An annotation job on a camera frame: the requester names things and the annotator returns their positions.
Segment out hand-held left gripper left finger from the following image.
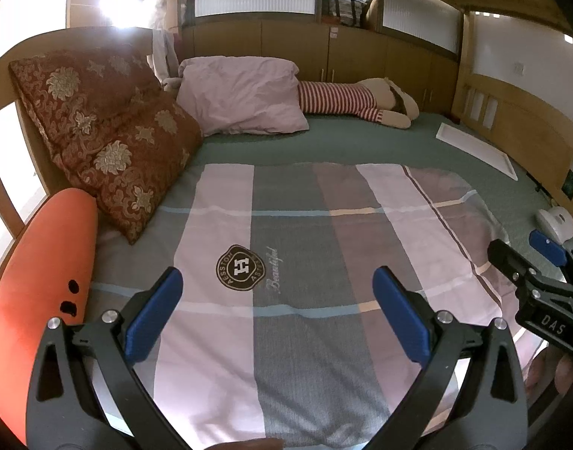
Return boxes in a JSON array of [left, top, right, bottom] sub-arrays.
[[26, 266, 184, 450]]

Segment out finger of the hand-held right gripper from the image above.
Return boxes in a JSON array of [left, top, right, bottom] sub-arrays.
[[487, 239, 540, 291], [529, 229, 573, 287]]

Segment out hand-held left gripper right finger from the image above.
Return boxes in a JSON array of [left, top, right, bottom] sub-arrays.
[[372, 265, 528, 450]]

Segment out person's right hand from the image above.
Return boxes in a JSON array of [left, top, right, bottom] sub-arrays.
[[525, 351, 573, 404]]

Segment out white flat board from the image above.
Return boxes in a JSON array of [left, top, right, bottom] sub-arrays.
[[435, 122, 519, 183]]

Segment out orange carrot plush pillow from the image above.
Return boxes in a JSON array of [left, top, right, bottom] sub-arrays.
[[0, 187, 99, 432]]

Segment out checked pink grey blanket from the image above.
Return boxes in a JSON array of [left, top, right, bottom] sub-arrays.
[[87, 162, 519, 450]]

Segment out green mattress sheet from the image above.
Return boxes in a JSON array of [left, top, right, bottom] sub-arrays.
[[188, 111, 568, 263]]

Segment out brown floral pillow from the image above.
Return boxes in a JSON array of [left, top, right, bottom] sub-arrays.
[[9, 47, 205, 245]]

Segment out striped plush dog toy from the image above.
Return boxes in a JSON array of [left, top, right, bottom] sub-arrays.
[[298, 77, 421, 129]]

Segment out pink pillow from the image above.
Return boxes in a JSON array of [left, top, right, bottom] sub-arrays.
[[176, 56, 310, 137]]

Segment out white plush bunny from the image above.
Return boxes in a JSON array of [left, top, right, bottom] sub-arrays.
[[148, 28, 184, 92]]

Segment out striped tote bag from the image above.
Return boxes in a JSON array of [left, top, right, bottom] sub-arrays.
[[321, 0, 376, 29]]

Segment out wooden bunk bed frame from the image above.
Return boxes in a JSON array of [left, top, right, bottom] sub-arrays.
[[0, 0, 573, 291]]

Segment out wooden wall cabinets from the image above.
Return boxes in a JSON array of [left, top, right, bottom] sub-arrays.
[[180, 19, 460, 113]]

